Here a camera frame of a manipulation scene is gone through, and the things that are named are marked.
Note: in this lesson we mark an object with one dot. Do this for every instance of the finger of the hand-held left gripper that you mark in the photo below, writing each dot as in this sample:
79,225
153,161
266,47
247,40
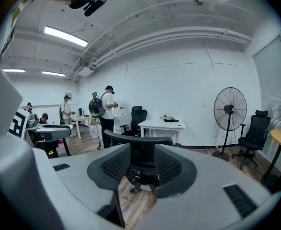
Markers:
54,134

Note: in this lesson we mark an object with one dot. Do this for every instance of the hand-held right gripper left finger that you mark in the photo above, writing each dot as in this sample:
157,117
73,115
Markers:
116,164

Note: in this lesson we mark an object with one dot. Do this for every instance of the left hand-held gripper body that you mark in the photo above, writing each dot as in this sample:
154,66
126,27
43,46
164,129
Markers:
18,123

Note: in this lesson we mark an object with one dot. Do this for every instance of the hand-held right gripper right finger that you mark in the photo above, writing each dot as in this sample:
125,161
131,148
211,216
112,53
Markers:
169,166

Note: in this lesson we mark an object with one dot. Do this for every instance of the black mesh office chair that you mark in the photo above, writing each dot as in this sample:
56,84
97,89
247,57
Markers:
140,152

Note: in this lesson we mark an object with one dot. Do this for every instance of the light wooden table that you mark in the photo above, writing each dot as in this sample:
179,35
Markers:
81,118

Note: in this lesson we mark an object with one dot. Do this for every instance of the black kettle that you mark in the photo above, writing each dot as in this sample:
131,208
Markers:
80,111

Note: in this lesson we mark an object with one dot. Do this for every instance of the group of clear water jugs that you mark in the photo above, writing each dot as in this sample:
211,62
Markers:
93,129

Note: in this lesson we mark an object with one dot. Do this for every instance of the white water dispenser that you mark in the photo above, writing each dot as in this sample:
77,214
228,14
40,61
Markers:
121,124

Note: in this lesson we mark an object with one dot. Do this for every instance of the white desk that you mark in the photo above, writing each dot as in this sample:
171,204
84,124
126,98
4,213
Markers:
163,124

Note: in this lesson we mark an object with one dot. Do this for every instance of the black flat tray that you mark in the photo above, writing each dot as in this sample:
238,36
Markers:
171,120

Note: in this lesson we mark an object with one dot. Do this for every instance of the black green backpack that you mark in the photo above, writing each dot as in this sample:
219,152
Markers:
96,109

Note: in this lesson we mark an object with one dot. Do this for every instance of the black highback office chair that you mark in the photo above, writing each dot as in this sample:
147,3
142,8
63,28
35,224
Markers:
255,133
136,118

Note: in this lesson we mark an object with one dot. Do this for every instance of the green artificial plant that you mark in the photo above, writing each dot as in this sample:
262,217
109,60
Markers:
166,116

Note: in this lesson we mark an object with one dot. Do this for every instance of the long ceiling light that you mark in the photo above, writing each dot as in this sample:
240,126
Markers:
14,70
66,36
53,73

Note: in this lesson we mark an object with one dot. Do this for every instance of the small black backpack monitor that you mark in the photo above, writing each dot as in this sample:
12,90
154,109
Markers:
94,95

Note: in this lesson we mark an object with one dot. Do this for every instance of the white ceiling air conditioner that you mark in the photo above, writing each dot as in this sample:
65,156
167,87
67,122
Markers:
82,69

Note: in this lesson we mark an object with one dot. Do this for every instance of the person's white knit top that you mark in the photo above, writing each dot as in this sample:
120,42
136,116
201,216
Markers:
18,11

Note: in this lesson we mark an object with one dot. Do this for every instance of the white ceiling pipe bundle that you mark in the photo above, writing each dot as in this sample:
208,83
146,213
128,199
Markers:
166,36

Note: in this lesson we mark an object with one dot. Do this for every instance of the round ceiling smoke detector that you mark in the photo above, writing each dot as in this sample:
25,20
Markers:
197,1

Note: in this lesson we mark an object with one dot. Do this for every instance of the white wall notice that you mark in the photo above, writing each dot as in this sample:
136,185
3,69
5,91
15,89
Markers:
68,96

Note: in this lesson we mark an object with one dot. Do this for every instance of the black pedestal fan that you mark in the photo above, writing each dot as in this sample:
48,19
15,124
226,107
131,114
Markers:
230,109

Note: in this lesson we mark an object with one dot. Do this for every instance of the black head-mounted camera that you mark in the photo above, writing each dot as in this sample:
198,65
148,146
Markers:
94,6

